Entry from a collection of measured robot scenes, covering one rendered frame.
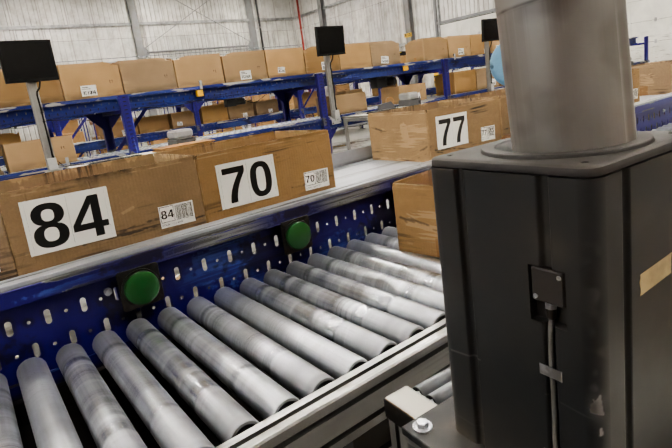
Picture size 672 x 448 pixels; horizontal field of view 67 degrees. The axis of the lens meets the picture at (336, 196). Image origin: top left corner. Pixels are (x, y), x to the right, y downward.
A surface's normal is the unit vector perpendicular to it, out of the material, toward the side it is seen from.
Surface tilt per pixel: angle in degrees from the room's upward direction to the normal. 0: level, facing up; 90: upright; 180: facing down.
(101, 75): 86
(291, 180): 91
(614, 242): 90
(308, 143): 90
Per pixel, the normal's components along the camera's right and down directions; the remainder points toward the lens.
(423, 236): -0.72, 0.25
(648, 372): 0.55, 0.11
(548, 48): -0.56, 0.23
